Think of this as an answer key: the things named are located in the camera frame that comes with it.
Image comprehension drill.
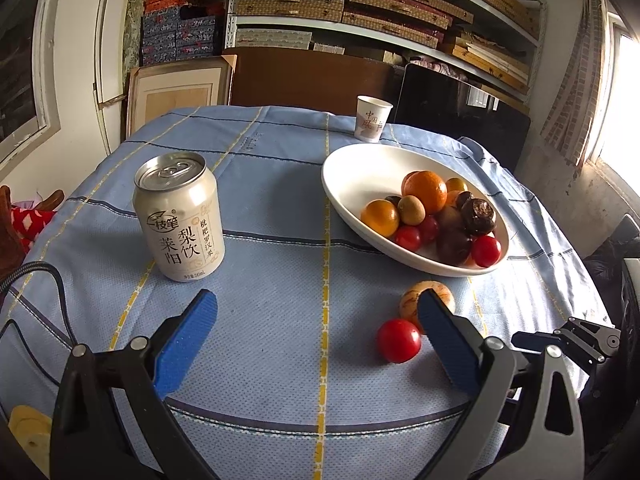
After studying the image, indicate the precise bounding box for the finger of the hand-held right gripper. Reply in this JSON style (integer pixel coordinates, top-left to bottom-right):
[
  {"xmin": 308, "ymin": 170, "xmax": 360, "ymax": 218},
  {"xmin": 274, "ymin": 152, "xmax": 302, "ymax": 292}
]
[{"xmin": 511, "ymin": 317, "xmax": 621, "ymax": 374}]

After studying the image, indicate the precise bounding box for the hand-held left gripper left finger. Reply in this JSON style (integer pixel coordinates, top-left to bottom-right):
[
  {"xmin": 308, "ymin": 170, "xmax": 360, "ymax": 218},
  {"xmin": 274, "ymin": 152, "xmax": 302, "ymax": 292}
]
[{"xmin": 49, "ymin": 289, "xmax": 219, "ymax": 480}]

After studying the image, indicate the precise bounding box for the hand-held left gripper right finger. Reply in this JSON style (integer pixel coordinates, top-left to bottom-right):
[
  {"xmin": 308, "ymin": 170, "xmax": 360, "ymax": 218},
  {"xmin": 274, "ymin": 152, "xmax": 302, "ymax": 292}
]
[{"xmin": 416, "ymin": 290, "xmax": 586, "ymax": 480}]

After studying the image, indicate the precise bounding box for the small red tomato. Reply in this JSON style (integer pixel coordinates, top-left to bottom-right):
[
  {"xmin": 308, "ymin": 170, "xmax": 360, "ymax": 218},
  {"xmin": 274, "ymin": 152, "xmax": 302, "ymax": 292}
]
[
  {"xmin": 419, "ymin": 215, "xmax": 441, "ymax": 245},
  {"xmin": 394, "ymin": 225, "xmax": 422, "ymax": 253},
  {"xmin": 376, "ymin": 319, "xmax": 422, "ymax": 364},
  {"xmin": 471, "ymin": 235, "xmax": 502, "ymax": 268}
]

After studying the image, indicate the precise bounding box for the orange brown speckled fruit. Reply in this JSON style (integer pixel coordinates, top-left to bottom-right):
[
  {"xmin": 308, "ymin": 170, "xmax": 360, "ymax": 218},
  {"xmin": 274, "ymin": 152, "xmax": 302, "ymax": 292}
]
[{"xmin": 398, "ymin": 280, "xmax": 457, "ymax": 336}]

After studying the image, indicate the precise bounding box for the dark red plum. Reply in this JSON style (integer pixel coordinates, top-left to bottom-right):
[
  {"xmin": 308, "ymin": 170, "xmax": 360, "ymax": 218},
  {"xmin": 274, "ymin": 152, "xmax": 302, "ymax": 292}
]
[{"xmin": 436, "ymin": 228, "xmax": 473, "ymax": 266}]

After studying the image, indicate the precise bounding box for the tan round fruit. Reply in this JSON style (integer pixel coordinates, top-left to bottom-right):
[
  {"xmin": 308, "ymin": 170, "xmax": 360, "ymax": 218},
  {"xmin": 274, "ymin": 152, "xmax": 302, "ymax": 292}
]
[{"xmin": 436, "ymin": 205, "xmax": 463, "ymax": 231}]

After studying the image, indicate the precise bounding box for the dark purple mangosteen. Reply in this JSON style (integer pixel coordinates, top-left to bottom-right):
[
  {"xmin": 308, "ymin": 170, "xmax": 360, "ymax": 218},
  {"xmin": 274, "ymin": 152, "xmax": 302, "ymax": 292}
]
[{"xmin": 460, "ymin": 199, "xmax": 497, "ymax": 237}]

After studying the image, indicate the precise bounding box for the small tan fruit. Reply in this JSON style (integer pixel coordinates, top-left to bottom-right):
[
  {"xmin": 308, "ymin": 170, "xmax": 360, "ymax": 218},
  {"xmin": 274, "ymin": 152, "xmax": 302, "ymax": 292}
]
[{"xmin": 398, "ymin": 196, "xmax": 426, "ymax": 226}]

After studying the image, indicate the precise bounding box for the white oval plate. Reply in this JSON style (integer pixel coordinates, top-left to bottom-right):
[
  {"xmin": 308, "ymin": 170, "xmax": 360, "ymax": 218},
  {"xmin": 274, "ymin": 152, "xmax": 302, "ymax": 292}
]
[{"xmin": 321, "ymin": 143, "xmax": 511, "ymax": 278}]

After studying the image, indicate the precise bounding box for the black jacket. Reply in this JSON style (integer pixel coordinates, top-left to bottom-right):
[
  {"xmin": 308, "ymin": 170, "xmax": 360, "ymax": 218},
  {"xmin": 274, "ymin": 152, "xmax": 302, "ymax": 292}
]
[{"xmin": 582, "ymin": 215, "xmax": 640, "ymax": 286}]

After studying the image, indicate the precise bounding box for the blue checked tablecloth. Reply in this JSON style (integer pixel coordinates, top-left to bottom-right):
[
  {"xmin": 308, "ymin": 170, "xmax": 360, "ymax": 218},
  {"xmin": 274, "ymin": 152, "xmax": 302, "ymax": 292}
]
[{"xmin": 0, "ymin": 105, "xmax": 616, "ymax": 480}]

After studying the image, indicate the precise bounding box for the cream drink can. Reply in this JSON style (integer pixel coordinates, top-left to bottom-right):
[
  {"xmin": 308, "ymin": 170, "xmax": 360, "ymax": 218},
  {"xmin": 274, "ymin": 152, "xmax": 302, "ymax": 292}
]
[{"xmin": 132, "ymin": 152, "xmax": 226, "ymax": 282}]

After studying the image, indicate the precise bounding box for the yellow plastic object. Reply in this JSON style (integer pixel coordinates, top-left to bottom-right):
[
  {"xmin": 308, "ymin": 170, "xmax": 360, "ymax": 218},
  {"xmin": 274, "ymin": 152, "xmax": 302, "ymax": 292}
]
[{"xmin": 7, "ymin": 404, "xmax": 53, "ymax": 466}]

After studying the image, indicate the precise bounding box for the red patterned cloth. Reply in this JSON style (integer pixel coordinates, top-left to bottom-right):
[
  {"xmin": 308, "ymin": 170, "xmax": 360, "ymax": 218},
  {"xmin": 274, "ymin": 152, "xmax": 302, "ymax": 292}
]
[{"xmin": 12, "ymin": 205, "xmax": 58, "ymax": 246}]

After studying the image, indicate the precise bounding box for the black glossy panel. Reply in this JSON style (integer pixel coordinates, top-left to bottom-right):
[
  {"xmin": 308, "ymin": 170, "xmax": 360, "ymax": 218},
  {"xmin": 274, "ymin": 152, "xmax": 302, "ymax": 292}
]
[{"xmin": 392, "ymin": 63, "xmax": 532, "ymax": 173}]

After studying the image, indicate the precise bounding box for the white paper cup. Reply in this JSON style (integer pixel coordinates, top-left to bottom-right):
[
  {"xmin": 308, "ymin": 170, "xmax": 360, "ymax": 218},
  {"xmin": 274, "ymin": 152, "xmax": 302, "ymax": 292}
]
[{"xmin": 354, "ymin": 95, "xmax": 394, "ymax": 143}]

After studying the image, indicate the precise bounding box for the bright window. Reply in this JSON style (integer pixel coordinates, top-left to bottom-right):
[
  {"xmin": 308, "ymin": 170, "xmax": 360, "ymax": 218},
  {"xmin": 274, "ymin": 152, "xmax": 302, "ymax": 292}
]
[{"xmin": 587, "ymin": 10, "xmax": 640, "ymax": 176}]

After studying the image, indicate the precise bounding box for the brick pattern curtain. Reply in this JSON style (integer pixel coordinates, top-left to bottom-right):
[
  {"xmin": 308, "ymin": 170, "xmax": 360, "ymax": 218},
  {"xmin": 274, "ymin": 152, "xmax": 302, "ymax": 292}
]
[{"xmin": 542, "ymin": 0, "xmax": 611, "ymax": 168}]

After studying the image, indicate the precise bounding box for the dark wooden chair back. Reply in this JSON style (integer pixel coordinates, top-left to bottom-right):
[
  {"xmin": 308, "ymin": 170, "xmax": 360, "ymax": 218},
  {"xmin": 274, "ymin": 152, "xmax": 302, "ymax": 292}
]
[{"xmin": 222, "ymin": 47, "xmax": 406, "ymax": 116}]

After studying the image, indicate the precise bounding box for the stack of blue patterned boxes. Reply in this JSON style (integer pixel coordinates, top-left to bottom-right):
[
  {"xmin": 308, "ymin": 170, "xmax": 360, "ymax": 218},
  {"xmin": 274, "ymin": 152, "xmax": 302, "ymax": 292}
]
[{"xmin": 141, "ymin": 12, "xmax": 221, "ymax": 66}]

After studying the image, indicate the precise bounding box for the white narrow panel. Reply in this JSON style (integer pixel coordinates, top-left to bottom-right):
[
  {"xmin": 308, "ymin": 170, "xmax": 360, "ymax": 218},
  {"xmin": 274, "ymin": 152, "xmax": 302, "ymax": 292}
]
[{"xmin": 92, "ymin": 0, "xmax": 130, "ymax": 111}]

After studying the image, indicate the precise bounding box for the white framed window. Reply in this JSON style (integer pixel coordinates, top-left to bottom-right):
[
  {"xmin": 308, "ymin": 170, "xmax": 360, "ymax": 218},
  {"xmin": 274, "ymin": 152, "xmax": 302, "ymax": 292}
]
[{"xmin": 0, "ymin": 0, "xmax": 68, "ymax": 176}]

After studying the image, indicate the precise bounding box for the green mottled panel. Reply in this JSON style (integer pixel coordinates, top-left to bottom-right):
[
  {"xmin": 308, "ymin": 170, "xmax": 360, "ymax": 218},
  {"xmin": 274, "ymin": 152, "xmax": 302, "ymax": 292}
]
[{"xmin": 122, "ymin": 0, "xmax": 146, "ymax": 68}]

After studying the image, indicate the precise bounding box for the white metal shelf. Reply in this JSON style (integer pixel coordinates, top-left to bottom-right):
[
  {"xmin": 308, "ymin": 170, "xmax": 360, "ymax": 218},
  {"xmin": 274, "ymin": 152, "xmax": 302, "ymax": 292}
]
[{"xmin": 225, "ymin": 0, "xmax": 546, "ymax": 106}]

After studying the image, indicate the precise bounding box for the stack of patterned flat boxes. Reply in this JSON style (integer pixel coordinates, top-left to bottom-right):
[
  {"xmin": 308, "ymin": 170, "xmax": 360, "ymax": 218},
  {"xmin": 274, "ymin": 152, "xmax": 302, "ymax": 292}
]
[{"xmin": 235, "ymin": 0, "xmax": 541, "ymax": 96}]

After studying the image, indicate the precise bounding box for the black cable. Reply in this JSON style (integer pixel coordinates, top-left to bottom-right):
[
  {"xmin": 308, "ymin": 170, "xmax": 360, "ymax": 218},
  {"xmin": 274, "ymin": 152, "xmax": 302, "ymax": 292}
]
[{"xmin": 0, "ymin": 261, "xmax": 81, "ymax": 356}]

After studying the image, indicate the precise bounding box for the wooden picture frame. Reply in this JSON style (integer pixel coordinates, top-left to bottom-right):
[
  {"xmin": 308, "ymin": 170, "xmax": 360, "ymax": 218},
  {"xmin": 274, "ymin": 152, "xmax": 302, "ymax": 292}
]
[{"xmin": 125, "ymin": 55, "xmax": 237, "ymax": 136}]

